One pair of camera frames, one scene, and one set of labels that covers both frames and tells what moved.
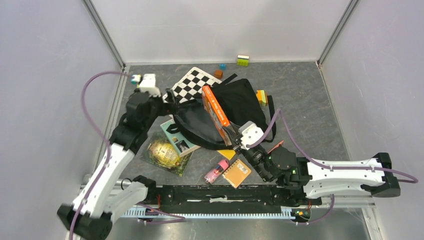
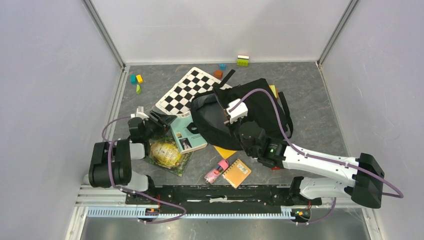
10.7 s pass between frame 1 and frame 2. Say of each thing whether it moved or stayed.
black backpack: moved
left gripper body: moved
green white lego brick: stayed
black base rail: stayed
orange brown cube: stayed
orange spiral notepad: stayed
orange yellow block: moved
